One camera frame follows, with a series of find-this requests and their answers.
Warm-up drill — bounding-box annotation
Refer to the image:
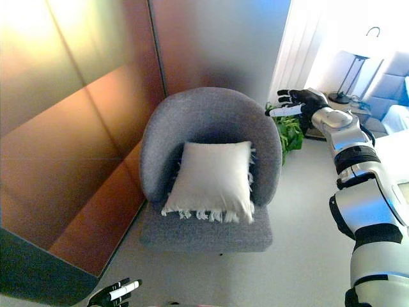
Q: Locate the black floor lamp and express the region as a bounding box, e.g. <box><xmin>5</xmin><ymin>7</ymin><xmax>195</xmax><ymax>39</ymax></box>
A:
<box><xmin>328</xmin><ymin>27</ymin><xmax>384</xmax><ymax>105</ymax></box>

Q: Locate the white curtain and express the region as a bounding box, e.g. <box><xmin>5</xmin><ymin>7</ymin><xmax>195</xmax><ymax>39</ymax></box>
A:
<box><xmin>270</xmin><ymin>0</ymin><xmax>325</xmax><ymax>105</ymax></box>

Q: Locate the bedside table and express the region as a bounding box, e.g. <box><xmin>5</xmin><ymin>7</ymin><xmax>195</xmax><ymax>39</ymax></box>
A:
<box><xmin>305</xmin><ymin>91</ymin><xmax>374</xmax><ymax>140</ymax></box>

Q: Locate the grey fabric armchair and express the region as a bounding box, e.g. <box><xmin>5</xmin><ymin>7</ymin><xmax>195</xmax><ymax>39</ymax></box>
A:
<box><xmin>139</xmin><ymin>86</ymin><xmax>284</xmax><ymax>253</ymax></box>

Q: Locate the brown wooden cabinet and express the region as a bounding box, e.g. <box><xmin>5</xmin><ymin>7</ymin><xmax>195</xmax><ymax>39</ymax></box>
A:
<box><xmin>0</xmin><ymin>62</ymin><xmax>167</xmax><ymax>307</ymax></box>

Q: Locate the green potted plant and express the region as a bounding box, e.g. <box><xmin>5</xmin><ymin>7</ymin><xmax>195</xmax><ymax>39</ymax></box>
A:
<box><xmin>265</xmin><ymin>102</ymin><xmax>304</xmax><ymax>166</ymax></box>

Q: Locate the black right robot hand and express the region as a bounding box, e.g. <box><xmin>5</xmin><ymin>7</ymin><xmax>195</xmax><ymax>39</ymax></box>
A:
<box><xmin>264</xmin><ymin>88</ymin><xmax>330</xmax><ymax>121</ymax></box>

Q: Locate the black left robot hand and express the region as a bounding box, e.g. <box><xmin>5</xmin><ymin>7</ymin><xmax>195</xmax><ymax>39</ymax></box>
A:
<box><xmin>86</xmin><ymin>277</ymin><xmax>143</xmax><ymax>307</ymax></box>

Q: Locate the white fringed pillow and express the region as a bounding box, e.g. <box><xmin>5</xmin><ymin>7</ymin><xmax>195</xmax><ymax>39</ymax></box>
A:
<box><xmin>160</xmin><ymin>140</ymin><xmax>256</xmax><ymax>224</ymax></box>

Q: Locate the light blue sofa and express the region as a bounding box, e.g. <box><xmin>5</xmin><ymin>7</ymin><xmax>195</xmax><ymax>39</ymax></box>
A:
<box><xmin>364</xmin><ymin>51</ymin><xmax>409</xmax><ymax>183</ymax></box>

